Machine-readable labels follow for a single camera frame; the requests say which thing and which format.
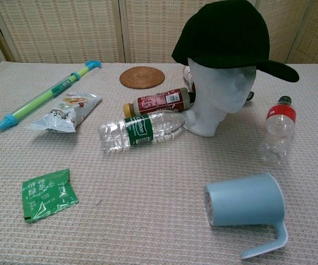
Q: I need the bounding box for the clear bottle with green label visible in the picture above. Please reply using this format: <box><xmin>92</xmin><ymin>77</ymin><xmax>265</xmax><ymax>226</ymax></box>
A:
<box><xmin>97</xmin><ymin>111</ymin><xmax>195</xmax><ymax>152</ymax></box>

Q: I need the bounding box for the green tea sachet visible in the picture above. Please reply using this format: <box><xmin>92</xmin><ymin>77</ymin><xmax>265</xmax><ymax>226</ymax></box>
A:
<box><xmin>22</xmin><ymin>168</ymin><xmax>80</xmax><ymax>223</ymax></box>

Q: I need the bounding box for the light blue plastic mug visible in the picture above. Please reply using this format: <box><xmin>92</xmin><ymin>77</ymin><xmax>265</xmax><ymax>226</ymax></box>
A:
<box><xmin>203</xmin><ymin>172</ymin><xmax>289</xmax><ymax>260</ymax></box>

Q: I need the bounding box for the white foam mannequin head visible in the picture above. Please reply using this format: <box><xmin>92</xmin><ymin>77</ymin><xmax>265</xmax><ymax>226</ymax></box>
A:
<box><xmin>183</xmin><ymin>57</ymin><xmax>258</xmax><ymax>137</ymax></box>

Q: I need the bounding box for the woven bamboo folding screen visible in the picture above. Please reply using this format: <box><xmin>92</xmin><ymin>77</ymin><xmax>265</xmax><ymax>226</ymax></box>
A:
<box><xmin>0</xmin><ymin>0</ymin><xmax>318</xmax><ymax>69</ymax></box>

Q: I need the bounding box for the green and blue water squirter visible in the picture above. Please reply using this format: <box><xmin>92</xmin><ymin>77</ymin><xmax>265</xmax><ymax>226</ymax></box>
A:
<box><xmin>0</xmin><ymin>60</ymin><xmax>103</xmax><ymax>132</ymax></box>

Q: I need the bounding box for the silver snack bag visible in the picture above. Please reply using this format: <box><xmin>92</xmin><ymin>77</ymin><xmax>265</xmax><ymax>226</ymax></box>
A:
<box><xmin>24</xmin><ymin>92</ymin><xmax>103</xmax><ymax>134</ymax></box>

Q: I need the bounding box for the clear bottle with red label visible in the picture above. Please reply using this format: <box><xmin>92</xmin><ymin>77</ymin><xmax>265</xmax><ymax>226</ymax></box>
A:
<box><xmin>258</xmin><ymin>96</ymin><xmax>298</xmax><ymax>167</ymax></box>

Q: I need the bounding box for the brown bottle with red label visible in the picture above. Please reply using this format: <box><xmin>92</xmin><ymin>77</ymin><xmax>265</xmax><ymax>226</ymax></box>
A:
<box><xmin>123</xmin><ymin>87</ymin><xmax>196</xmax><ymax>118</ymax></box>

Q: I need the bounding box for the black baseball cap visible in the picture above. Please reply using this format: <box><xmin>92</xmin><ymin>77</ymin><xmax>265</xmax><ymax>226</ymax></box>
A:
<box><xmin>172</xmin><ymin>0</ymin><xmax>300</xmax><ymax>83</ymax></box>

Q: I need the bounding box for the round woven rattan coaster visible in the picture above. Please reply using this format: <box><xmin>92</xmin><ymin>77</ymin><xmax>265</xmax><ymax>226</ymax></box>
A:
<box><xmin>119</xmin><ymin>66</ymin><xmax>166</xmax><ymax>89</ymax></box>

